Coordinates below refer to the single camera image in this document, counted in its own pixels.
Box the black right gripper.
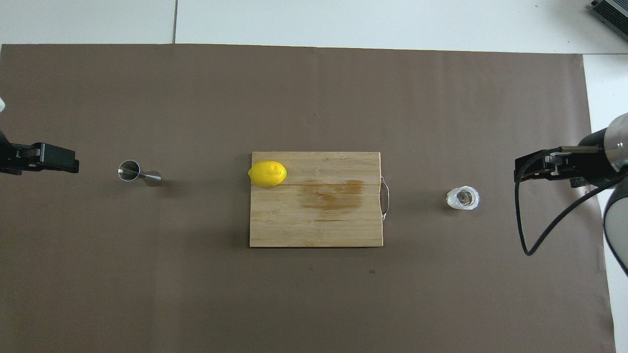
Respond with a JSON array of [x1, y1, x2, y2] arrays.
[[514, 128, 614, 189]]

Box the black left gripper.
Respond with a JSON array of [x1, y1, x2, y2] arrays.
[[0, 128, 79, 176]]

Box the steel double jigger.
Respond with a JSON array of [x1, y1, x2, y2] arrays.
[[118, 160, 162, 187]]

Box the clear textured glass cup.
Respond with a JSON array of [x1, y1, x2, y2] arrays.
[[446, 186, 480, 211]]

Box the brown paper table mat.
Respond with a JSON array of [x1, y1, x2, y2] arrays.
[[0, 43, 616, 353]]

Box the grey ribbed metal device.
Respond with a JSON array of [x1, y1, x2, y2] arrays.
[[589, 0, 628, 29]]

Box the yellow lemon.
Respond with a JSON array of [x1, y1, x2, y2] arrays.
[[248, 160, 288, 188]]

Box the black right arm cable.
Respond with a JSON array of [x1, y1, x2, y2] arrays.
[[514, 146, 628, 256]]

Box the wooden cutting board, metal handle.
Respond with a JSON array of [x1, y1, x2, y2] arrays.
[[249, 151, 391, 248]]

